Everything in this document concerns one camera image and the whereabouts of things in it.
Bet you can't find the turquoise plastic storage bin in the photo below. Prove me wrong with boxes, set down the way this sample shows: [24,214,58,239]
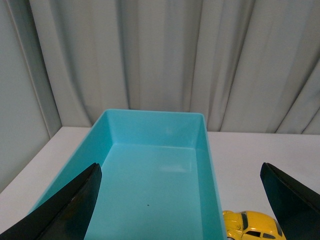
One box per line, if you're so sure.
[36,109,226,240]

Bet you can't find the grey pleated curtain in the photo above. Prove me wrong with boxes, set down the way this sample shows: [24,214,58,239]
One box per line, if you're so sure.
[0,0,320,189]

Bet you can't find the yellow beetle toy car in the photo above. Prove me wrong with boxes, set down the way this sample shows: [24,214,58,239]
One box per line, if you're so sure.
[222,210,286,240]

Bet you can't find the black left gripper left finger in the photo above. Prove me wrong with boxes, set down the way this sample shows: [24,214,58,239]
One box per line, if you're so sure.
[0,163,102,240]

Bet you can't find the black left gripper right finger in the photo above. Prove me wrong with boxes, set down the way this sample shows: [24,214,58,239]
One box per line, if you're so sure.
[260,162,320,240]

